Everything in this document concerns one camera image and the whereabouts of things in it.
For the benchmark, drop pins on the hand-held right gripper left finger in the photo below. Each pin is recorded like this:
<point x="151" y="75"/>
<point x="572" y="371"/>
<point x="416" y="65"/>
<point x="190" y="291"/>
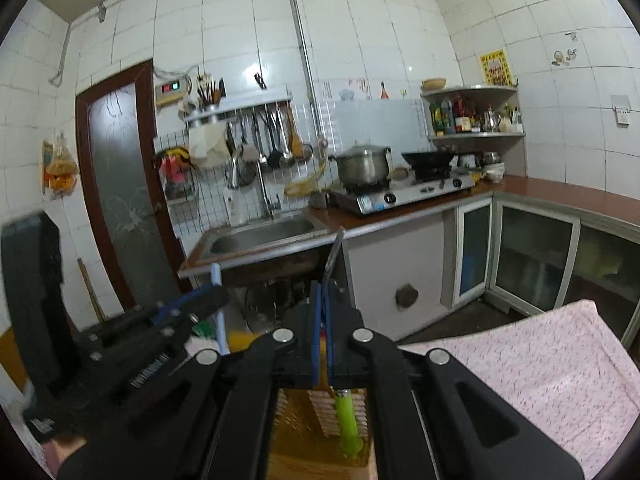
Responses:
<point x="317" y="340"/>

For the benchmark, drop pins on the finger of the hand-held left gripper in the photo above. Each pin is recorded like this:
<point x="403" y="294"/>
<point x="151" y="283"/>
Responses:
<point x="205" y="300"/>
<point x="145" y="370"/>

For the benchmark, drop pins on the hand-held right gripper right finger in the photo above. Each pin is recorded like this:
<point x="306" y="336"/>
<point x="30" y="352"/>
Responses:
<point x="345" y="355"/>

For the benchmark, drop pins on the light blue plastic stick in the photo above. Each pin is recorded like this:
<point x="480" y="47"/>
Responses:
<point x="216" y="275"/>

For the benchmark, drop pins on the golden plastic utensil basket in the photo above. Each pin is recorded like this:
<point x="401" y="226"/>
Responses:
<point x="295" y="430"/>

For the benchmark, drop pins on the person's left hand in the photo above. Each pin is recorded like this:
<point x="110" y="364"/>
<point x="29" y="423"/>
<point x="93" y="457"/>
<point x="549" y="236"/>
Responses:
<point x="69" y="449"/>

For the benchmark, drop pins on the glass pot lid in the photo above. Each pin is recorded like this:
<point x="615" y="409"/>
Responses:
<point x="260" y="305"/>

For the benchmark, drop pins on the stainless steel sink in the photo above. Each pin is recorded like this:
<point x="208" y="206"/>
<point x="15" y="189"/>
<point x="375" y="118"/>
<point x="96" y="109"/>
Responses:
<point x="260" y="237"/>

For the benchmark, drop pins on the orange hanging bag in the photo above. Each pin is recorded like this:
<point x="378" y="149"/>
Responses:
<point x="60" y="170"/>

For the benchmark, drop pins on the small metal cup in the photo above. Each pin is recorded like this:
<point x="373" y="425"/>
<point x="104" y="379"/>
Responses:
<point x="318" y="200"/>

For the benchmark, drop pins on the colourful hanging bag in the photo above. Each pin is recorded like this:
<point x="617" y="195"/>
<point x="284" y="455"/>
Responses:
<point x="172" y="160"/>

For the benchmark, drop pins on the white hanging towel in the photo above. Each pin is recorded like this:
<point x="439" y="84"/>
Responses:
<point x="210" y="145"/>

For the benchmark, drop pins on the brown wooden door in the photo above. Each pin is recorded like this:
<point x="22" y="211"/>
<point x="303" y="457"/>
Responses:
<point x="120" y="170"/>

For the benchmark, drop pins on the black hanging ladle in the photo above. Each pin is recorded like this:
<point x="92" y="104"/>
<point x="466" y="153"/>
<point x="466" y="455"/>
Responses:
<point x="273" y="152"/>

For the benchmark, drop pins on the steel gas stove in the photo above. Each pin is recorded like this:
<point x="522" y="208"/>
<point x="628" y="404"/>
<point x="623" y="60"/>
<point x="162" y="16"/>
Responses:
<point x="400" y="195"/>

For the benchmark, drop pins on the steel hanging ladle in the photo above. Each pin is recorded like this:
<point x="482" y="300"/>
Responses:
<point x="285" y="147"/>

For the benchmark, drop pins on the steel cooking pot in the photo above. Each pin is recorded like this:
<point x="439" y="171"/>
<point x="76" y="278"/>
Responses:
<point x="362" y="165"/>

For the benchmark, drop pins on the pink patterned cloth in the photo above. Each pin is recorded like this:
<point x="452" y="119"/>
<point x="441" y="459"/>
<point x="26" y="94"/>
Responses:
<point x="525" y="375"/>

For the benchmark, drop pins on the brown hanging ladle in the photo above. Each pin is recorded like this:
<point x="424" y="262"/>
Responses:
<point x="294" y="135"/>

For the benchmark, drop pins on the chopstick holder with chopsticks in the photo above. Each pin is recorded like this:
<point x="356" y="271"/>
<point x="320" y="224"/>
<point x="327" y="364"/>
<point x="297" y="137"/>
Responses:
<point x="210" y="95"/>

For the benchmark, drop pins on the black wok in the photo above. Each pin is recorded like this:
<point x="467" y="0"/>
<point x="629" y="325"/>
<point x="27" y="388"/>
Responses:
<point x="427" y="159"/>

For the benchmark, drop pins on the pale blue backsplash panel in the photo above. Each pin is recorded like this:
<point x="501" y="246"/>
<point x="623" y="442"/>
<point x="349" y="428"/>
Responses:
<point x="375" y="122"/>

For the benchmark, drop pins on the stack of bowls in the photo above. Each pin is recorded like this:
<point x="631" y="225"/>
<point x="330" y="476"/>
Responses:
<point x="492" y="165"/>

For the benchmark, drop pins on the green bottle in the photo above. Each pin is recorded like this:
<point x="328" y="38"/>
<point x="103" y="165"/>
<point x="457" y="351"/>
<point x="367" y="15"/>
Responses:
<point x="436" y="119"/>

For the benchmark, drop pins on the white corner shelf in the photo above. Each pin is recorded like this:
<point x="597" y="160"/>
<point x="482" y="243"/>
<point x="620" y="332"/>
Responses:
<point x="475" y="135"/>

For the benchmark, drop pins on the dark sauce bottle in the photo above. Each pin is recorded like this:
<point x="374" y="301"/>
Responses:
<point x="447" y="116"/>

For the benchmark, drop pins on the red sauce bottle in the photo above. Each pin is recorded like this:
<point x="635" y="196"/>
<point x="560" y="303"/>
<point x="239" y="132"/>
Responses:
<point x="463" y="116"/>

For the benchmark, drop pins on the steel kettle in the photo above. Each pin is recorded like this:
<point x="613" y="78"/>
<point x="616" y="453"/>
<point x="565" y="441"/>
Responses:
<point x="490" y="121"/>

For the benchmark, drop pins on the beige bowl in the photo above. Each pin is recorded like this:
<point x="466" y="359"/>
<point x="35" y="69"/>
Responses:
<point x="434" y="83"/>

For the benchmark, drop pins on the metal wall rack shelf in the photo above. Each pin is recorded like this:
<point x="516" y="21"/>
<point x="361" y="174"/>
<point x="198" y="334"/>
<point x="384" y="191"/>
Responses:
<point x="240" y="109"/>

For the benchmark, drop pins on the beige electrical wall box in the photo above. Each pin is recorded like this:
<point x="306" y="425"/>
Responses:
<point x="170" y="91"/>

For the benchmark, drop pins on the grey wall pipe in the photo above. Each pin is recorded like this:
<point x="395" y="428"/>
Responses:
<point x="302" y="50"/>

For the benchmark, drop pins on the yellow wall poster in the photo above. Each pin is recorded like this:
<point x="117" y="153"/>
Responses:
<point x="495" y="67"/>

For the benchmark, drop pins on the fruit wall sticker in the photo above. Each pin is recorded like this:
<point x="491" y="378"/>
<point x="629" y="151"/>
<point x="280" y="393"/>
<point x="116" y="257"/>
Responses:
<point x="565" y="56"/>

